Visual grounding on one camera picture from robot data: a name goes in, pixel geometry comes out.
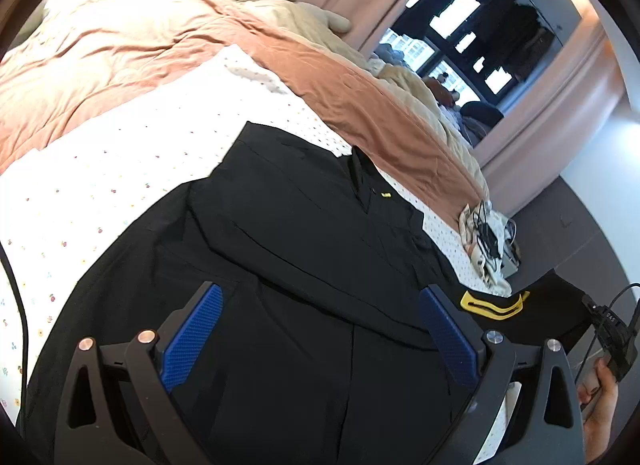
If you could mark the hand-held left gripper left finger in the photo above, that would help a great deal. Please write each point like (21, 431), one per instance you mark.
(195, 335)

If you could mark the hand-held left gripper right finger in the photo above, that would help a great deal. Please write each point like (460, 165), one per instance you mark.
(447, 340)

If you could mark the large black garment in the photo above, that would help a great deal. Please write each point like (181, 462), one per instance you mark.
(300, 245)

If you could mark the hanging dark clothes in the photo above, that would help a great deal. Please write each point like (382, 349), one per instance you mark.
(520, 30)

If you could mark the person's right hand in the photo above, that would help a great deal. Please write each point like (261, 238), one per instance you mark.
(600, 405)

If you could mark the white fringed cloth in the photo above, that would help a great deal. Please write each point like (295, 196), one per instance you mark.
(495, 285)

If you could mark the white dotted bedsheet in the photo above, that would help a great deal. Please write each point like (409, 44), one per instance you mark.
(100, 185)

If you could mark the dark cloth bundle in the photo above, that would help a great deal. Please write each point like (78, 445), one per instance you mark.
(480, 115)

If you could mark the narrow pink curtain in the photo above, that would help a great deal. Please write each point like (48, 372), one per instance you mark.
(575, 110)

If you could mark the brown plush toy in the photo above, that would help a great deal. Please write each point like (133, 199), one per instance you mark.
(442, 90)

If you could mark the grey plush toy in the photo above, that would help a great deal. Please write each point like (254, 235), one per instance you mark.
(387, 52)

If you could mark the salmon duvet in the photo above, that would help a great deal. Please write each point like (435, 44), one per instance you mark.
(125, 45)

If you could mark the window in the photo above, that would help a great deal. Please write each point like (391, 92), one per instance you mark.
(445, 20)

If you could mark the beige fluffy blanket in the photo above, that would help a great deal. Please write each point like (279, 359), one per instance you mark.
(310, 30)

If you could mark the beige plush toy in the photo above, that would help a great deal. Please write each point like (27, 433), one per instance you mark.
(335, 20)

